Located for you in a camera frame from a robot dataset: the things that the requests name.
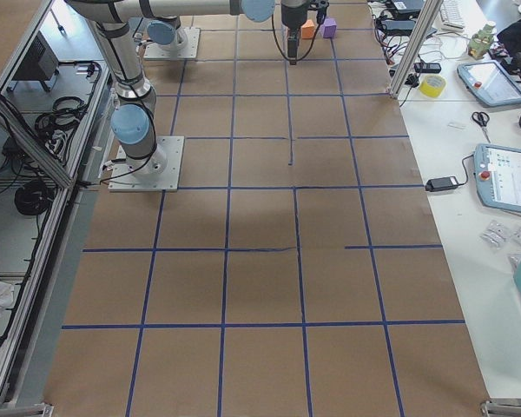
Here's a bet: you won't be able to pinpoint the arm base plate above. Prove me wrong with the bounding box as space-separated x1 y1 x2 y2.
143 27 201 61
108 136 185 192

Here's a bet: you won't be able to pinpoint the teach pendant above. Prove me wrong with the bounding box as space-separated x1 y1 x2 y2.
473 143 521 214
457 61 521 107

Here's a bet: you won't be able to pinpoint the near teach pendant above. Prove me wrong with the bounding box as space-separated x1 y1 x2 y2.
473 143 521 214

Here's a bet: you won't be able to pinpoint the purple foam block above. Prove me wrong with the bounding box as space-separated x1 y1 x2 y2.
320 17 337 38

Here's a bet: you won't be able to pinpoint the far teach pendant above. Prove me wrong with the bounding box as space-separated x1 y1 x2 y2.
457 61 521 107

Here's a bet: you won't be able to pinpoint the black power adapter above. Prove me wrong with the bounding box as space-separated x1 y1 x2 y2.
425 176 459 192

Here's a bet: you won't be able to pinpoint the orange foam block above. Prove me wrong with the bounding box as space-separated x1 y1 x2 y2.
300 19 316 40

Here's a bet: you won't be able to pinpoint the aluminium frame post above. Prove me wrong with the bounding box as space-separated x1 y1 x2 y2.
389 0 442 99

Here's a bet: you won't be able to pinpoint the black handled scissors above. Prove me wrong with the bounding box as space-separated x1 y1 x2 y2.
472 111 491 143

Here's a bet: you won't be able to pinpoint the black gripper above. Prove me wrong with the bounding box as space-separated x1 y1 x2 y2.
280 3 308 65

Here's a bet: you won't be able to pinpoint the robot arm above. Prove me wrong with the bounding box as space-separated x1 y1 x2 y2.
68 1 275 109
147 17 187 50

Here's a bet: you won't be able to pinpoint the yellow tape roll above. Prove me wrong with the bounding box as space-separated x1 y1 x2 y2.
419 74 446 98

